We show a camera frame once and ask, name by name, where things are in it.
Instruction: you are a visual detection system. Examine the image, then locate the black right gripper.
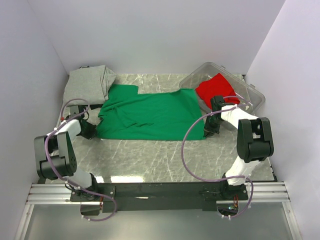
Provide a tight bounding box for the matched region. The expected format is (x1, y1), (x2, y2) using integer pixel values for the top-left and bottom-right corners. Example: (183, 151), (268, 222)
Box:
(204, 113), (225, 138)

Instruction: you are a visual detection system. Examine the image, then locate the green t shirt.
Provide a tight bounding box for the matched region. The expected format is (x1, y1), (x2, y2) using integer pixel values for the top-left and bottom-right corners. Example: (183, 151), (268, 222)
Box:
(96, 84), (204, 141)

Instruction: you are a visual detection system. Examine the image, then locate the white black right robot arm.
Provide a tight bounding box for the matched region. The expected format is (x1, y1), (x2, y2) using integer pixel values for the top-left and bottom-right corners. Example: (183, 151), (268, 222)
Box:
(204, 103), (274, 200)

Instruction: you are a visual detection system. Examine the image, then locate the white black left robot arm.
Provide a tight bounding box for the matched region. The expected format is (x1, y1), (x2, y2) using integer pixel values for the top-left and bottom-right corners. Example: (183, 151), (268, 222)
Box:
(34, 119), (100, 201)

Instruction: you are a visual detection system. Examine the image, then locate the red t shirt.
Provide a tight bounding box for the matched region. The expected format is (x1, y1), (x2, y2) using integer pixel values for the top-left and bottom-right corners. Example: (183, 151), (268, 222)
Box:
(195, 73), (236, 109)

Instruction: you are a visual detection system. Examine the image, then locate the folded grey t shirt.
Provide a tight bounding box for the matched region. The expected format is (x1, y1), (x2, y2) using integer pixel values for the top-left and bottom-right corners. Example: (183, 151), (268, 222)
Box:
(63, 65), (117, 105)

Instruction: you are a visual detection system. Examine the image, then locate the clear plastic bin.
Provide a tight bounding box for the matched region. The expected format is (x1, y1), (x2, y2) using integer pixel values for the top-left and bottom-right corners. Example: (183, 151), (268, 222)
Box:
(179, 62), (265, 114)

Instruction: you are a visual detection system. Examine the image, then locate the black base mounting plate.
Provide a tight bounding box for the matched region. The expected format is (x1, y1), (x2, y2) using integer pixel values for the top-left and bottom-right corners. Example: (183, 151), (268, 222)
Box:
(70, 181), (249, 216)

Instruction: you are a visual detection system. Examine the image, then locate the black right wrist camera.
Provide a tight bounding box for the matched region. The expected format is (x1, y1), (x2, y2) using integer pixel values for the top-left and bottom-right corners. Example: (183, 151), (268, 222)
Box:
(210, 95), (225, 112)

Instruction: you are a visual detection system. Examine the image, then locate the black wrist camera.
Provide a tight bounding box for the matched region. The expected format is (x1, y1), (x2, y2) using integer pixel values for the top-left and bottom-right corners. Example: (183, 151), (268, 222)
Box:
(68, 105), (86, 118)
(210, 95), (225, 112)

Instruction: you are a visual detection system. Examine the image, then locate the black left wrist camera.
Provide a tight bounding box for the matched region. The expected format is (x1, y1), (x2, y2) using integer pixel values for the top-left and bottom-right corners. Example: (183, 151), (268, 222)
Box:
(68, 105), (86, 118)

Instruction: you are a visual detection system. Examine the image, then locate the aluminium frame rail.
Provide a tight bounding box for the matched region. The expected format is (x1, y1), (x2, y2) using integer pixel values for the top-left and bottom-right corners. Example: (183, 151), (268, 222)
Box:
(26, 182), (291, 205)

